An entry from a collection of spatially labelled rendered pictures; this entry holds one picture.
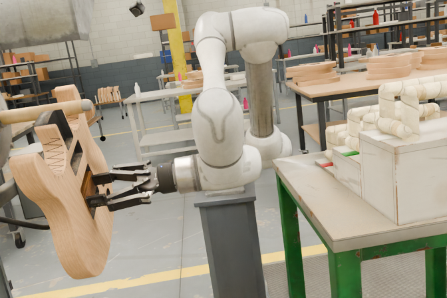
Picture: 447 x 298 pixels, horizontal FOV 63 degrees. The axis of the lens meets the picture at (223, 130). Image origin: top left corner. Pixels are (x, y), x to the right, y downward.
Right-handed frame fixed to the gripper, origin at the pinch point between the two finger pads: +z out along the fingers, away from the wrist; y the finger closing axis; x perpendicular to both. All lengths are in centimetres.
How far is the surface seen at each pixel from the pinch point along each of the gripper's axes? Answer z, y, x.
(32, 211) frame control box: 24.9, 14.4, -16.8
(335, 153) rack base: -64, 7, -8
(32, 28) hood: -1.6, 0.3, 39.8
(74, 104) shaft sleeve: -1.1, 7.5, 19.9
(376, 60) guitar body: -187, 205, -86
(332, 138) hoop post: -68, 19, -12
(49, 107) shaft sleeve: 4.5, 7.6, 20.0
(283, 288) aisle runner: -59, 43, -131
